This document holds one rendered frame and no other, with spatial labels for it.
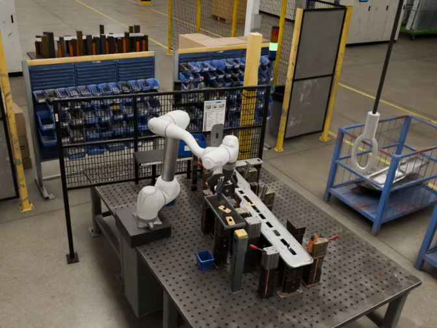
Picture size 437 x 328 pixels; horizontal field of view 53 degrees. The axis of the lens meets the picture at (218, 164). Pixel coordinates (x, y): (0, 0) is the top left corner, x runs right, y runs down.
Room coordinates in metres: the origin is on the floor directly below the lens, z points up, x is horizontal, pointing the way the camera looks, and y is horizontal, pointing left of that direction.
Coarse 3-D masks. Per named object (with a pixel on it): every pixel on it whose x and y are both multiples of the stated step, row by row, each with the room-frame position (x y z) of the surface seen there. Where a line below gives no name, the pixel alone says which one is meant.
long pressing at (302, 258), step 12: (240, 180) 3.11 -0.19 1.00; (252, 192) 2.95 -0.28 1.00; (240, 204) 2.75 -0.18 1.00; (264, 204) 2.78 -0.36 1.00; (264, 216) 2.62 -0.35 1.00; (264, 228) 2.47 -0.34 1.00; (276, 228) 2.48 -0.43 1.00; (276, 240) 2.35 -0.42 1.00; (288, 240) 2.36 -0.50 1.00; (288, 252) 2.24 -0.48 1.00; (300, 252) 2.25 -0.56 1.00; (288, 264) 2.12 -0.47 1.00; (300, 264) 2.13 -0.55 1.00
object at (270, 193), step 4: (268, 192) 2.89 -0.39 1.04; (272, 192) 2.89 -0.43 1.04; (268, 196) 2.87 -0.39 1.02; (272, 196) 2.89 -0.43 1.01; (264, 200) 2.86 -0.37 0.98; (268, 200) 2.87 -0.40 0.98; (272, 200) 2.89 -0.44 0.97; (268, 204) 2.88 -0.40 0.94; (272, 204) 2.90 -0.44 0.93; (268, 208) 2.88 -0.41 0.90
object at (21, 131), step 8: (16, 112) 4.80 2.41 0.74; (16, 120) 4.75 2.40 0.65; (24, 120) 4.81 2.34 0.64; (8, 128) 4.69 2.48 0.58; (24, 128) 4.80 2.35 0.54; (24, 136) 4.80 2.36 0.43; (24, 144) 4.79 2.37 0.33; (24, 152) 4.78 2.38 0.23; (24, 160) 4.76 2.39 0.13; (24, 168) 4.75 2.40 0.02
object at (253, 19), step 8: (248, 0) 8.02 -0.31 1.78; (256, 0) 7.97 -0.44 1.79; (248, 8) 8.00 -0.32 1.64; (256, 8) 7.98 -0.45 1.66; (248, 16) 7.99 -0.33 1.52; (256, 16) 7.88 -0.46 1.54; (248, 24) 7.97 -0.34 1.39; (256, 24) 7.88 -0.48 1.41; (248, 32) 7.95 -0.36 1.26; (256, 32) 8.01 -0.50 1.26
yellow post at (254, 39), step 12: (252, 36) 3.91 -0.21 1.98; (252, 48) 3.91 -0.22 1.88; (252, 60) 3.91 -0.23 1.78; (252, 72) 3.92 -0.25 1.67; (252, 84) 3.92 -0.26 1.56; (252, 96) 3.93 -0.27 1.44; (252, 108) 3.93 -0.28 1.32; (252, 120) 3.94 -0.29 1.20; (240, 132) 3.96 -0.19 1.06; (240, 144) 3.94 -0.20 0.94; (240, 156) 3.92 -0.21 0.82
